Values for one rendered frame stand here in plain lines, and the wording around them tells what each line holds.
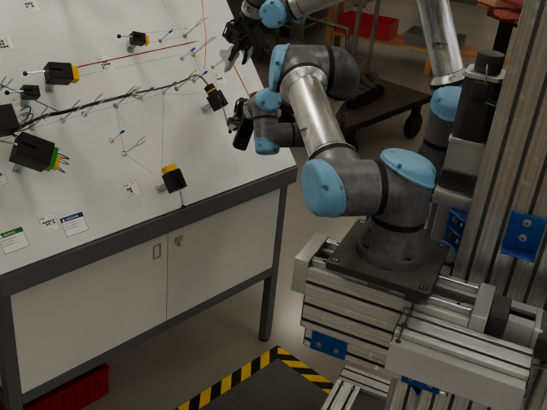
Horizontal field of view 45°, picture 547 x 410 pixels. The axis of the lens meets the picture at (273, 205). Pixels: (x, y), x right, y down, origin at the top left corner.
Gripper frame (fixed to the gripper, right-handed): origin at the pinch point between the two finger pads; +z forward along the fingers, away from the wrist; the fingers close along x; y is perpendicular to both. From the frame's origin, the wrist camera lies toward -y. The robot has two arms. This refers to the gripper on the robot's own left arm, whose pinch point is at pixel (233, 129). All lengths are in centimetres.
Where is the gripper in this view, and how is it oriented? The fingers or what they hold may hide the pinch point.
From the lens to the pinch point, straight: 229.5
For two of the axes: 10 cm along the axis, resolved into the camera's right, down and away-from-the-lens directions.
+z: -3.7, 1.0, 9.3
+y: 2.1, -9.6, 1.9
